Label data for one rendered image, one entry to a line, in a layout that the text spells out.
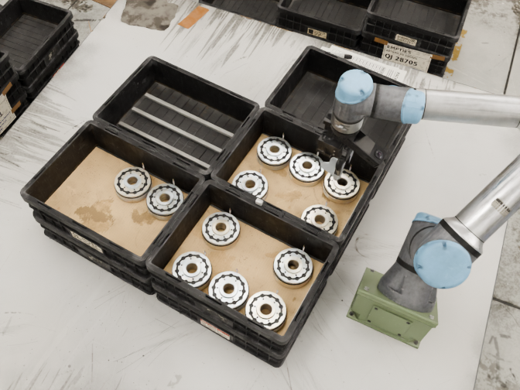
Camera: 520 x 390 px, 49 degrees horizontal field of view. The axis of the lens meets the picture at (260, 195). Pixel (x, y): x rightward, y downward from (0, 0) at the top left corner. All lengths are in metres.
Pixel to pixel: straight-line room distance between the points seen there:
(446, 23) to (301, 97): 1.09
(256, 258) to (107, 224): 0.42
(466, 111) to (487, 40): 2.15
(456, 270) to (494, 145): 0.84
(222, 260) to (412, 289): 0.49
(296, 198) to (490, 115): 0.56
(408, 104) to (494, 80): 2.09
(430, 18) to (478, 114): 1.40
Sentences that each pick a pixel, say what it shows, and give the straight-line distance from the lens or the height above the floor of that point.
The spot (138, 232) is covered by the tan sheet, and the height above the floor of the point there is 0.83.
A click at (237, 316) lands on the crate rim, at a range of 1.38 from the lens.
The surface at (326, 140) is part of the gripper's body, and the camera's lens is 1.43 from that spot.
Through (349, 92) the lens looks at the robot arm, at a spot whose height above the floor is 1.31.
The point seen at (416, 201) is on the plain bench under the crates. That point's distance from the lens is 1.87.
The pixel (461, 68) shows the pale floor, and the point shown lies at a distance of 3.36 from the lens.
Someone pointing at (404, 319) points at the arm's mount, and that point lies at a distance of 1.53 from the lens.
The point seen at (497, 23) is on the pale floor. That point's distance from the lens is 3.71.
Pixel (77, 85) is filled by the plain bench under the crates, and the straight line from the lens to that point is 2.15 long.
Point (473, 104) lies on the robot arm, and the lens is 1.45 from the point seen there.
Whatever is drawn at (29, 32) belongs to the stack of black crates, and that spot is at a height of 0.38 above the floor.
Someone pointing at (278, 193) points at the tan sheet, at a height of 0.83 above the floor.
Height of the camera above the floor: 2.22
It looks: 58 degrees down
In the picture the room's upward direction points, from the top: 4 degrees clockwise
